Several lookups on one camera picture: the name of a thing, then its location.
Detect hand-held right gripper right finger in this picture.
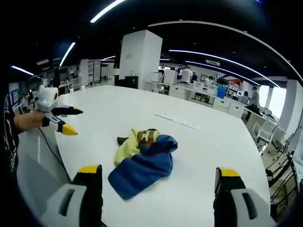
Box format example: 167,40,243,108
213,166,276,227

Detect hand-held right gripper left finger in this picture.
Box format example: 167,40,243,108
39,165,104,227

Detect blue and yellow garment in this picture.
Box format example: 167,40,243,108
108,128,178,201

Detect person's left hand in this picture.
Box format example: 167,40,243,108
13,110,47,132

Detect ceiling light strip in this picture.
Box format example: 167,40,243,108
10,65,35,77
89,0,126,24
59,42,76,67

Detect person's dark printed shirt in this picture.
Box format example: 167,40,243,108
2,93,20,173

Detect black metal rack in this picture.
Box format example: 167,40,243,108
264,150,301,209

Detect black low cabinet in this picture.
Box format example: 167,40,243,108
125,76,139,89

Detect white mesh chair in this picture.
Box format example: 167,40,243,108
253,116,280,148

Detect white square pillar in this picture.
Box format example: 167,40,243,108
118,29,163,90

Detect white flat strip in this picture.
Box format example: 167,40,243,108
154,113,202,130

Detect white cabinet box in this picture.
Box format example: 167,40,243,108
163,69,178,85

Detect row of white drawer desks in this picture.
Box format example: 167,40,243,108
169,83,246,118

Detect long curved ceiling light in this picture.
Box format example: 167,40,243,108
169,49,261,86

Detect black cable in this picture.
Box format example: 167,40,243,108
38,127,72,183

